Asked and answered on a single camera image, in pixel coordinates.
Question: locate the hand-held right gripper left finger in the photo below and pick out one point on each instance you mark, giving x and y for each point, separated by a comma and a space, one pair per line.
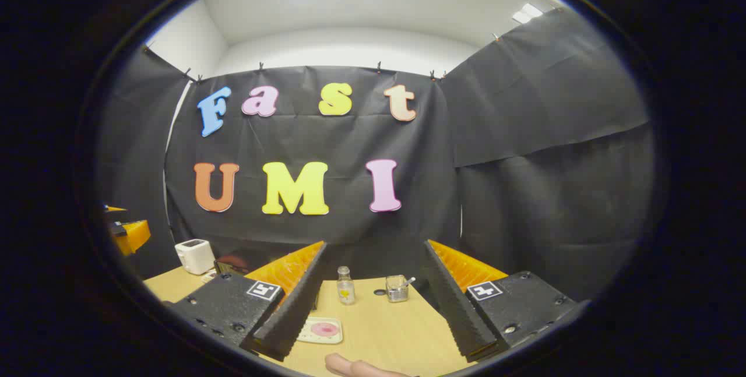
294, 307

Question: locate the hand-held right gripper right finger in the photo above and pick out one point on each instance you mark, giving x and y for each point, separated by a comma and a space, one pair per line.
457, 313

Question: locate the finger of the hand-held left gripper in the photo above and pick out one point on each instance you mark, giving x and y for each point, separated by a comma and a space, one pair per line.
114, 209
137, 234

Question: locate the pink ham slice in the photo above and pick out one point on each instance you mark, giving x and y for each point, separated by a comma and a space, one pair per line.
324, 328

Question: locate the cream rectangular food tray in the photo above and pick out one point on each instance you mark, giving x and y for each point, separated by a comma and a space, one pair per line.
332, 337

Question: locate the clear glass bottle yellow label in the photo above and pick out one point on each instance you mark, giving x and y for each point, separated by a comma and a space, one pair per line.
345, 289

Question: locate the white toaster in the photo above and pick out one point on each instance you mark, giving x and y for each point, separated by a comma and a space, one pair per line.
195, 256

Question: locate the ceiling light panel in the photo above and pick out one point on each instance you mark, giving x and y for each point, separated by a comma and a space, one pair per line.
527, 13

